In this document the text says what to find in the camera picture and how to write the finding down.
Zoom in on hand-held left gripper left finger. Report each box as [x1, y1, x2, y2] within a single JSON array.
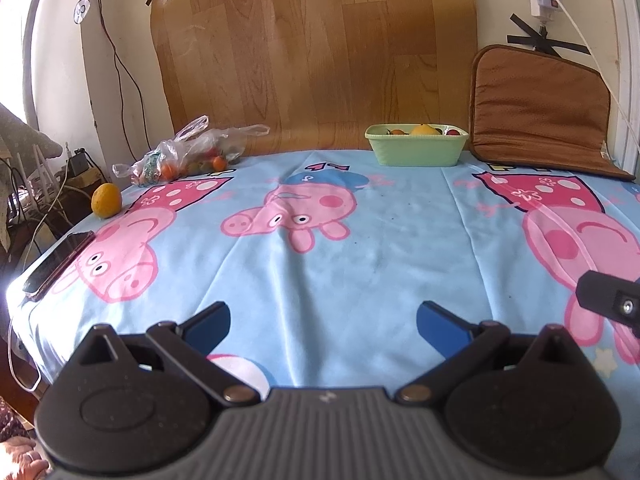
[[77, 301, 261, 406]]

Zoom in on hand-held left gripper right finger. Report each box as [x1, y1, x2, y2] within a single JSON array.
[[395, 301, 586, 405]]

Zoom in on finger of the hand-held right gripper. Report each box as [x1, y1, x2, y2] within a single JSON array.
[[575, 270, 640, 341]]

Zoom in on light green rectangular bowl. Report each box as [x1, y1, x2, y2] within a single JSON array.
[[364, 123, 470, 167]]

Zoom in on blue cartoon pig printed blanket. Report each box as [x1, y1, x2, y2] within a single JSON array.
[[7, 147, 640, 411]]

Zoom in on yellow lemon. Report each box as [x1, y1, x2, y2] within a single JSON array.
[[91, 183, 123, 220]]

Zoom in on black smartphone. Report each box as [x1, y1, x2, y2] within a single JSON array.
[[22, 230, 96, 302]]

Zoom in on clear plastic bag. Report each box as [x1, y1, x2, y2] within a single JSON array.
[[112, 115, 271, 189]]

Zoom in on brown seat cushion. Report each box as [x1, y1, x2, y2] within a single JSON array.
[[468, 44, 637, 183]]

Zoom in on black power adapter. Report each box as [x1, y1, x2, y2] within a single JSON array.
[[67, 149, 92, 179]]

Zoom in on white router with antennas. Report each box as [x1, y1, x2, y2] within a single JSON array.
[[14, 144, 58, 213]]

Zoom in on black crossed tape strips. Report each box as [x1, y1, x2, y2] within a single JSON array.
[[507, 12, 592, 57]]

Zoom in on grey dotted cloth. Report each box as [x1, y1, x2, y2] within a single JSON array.
[[0, 102, 64, 162]]

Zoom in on wood pattern vinyl sheet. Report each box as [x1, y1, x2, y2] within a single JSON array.
[[150, 0, 480, 157]]

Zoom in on white window frame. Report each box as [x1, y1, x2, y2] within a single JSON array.
[[612, 0, 640, 166]]

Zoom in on thin dark wall cable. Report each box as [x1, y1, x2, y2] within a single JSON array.
[[87, 0, 151, 161]]

